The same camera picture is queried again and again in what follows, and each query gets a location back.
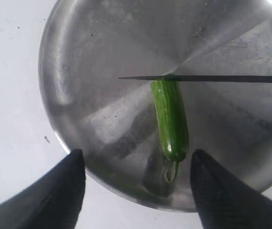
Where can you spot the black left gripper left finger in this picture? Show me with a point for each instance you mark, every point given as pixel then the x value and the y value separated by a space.
pixel 52 202

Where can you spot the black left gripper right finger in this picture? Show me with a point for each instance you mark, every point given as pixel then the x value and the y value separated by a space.
pixel 222 200

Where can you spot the green vegetable piece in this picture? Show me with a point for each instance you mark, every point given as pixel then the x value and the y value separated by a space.
pixel 172 124

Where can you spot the black knife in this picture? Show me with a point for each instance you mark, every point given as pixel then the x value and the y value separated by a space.
pixel 206 78

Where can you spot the round stainless steel plate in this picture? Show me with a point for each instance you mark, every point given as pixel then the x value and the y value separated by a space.
pixel 89 52

